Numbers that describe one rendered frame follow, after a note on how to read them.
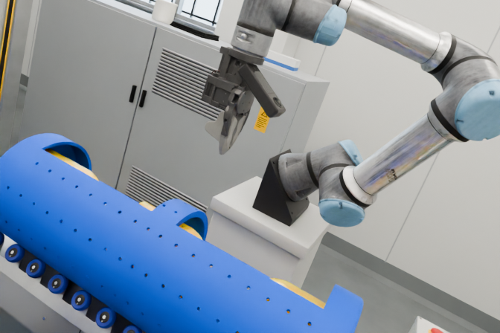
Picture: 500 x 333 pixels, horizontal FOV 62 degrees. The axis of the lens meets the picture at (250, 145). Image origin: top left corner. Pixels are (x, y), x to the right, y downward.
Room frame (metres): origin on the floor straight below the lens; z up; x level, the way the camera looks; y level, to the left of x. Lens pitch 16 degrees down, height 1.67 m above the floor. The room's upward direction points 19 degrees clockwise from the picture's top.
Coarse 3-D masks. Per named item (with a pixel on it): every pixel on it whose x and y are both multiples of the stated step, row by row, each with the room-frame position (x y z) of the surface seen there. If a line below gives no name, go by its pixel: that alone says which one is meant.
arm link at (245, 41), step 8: (240, 32) 0.79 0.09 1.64; (248, 32) 0.78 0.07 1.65; (256, 32) 0.86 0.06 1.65; (232, 40) 0.81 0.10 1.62; (240, 40) 0.79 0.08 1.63; (248, 40) 0.79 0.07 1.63; (256, 40) 0.79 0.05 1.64; (264, 40) 0.79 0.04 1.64; (240, 48) 0.79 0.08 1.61; (248, 48) 0.78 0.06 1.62; (256, 48) 0.79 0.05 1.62; (264, 48) 0.80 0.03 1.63; (256, 56) 0.80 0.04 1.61; (264, 56) 0.81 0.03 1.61
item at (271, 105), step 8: (248, 64) 0.79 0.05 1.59; (240, 72) 0.79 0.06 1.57; (248, 72) 0.79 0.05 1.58; (256, 72) 0.80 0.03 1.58; (248, 80) 0.78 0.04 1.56; (256, 80) 0.78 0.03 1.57; (264, 80) 0.81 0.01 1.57; (256, 88) 0.78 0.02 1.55; (264, 88) 0.77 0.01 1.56; (256, 96) 0.77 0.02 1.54; (264, 96) 0.77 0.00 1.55; (272, 96) 0.78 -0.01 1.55; (264, 104) 0.77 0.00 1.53; (272, 104) 0.76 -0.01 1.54; (280, 104) 0.77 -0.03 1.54; (272, 112) 0.76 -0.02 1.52; (280, 112) 0.77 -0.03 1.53
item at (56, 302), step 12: (0, 264) 0.85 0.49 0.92; (12, 264) 0.85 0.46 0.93; (12, 276) 0.83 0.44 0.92; (24, 276) 0.83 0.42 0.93; (36, 288) 0.81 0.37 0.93; (48, 300) 0.79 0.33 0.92; (60, 300) 0.79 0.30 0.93; (60, 312) 0.77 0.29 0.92; (72, 312) 0.77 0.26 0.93; (84, 312) 0.77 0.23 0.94; (84, 324) 0.76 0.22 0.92; (96, 324) 0.75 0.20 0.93
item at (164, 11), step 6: (156, 0) 2.95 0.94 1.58; (162, 0) 2.93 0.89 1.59; (156, 6) 2.94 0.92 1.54; (162, 6) 2.93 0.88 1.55; (168, 6) 2.94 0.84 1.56; (174, 6) 2.97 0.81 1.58; (156, 12) 2.93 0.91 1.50; (162, 12) 2.93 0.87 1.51; (168, 12) 2.94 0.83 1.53; (174, 12) 2.99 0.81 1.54; (156, 18) 2.93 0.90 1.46; (162, 18) 2.93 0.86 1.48; (168, 18) 2.95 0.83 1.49; (168, 24) 2.97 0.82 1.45
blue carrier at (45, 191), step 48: (48, 144) 0.93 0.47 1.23; (0, 192) 0.83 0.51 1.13; (48, 192) 0.82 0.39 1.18; (96, 192) 0.82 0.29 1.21; (48, 240) 0.77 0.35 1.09; (96, 240) 0.74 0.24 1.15; (144, 240) 0.74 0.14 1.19; (192, 240) 0.75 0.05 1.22; (96, 288) 0.73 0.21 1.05; (144, 288) 0.69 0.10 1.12; (192, 288) 0.67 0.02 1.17; (240, 288) 0.68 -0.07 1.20; (336, 288) 0.73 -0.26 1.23
